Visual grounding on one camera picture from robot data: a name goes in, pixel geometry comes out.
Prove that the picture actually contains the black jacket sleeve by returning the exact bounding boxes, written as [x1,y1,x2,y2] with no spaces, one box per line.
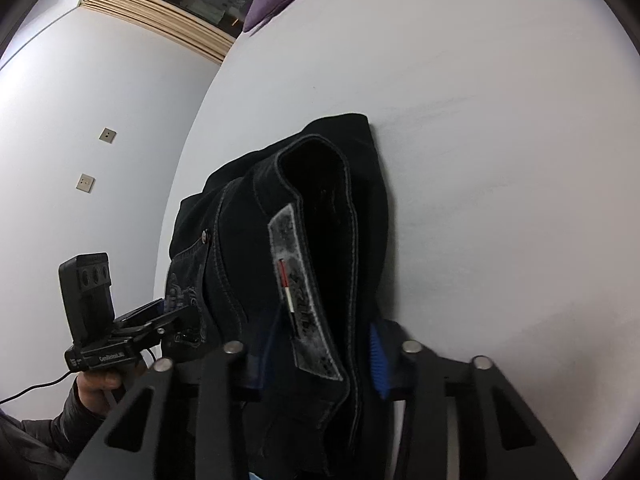
[1,380,105,479]

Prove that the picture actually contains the black cable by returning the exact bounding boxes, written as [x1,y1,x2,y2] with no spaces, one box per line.
[0,367,76,406]

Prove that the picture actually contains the left hand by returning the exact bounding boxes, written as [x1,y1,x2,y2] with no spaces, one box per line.
[75,372,122,417]

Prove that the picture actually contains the wall socket plate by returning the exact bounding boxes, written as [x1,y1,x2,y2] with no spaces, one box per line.
[76,174,96,193]
[99,128,117,144]

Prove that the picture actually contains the black pants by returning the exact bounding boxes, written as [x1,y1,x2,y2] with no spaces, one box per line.
[164,114,388,479]

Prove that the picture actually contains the beige curtain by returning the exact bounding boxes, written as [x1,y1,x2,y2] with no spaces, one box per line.
[80,0,235,65]

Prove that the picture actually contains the white bed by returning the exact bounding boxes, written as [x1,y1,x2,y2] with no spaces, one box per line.
[155,0,639,479]

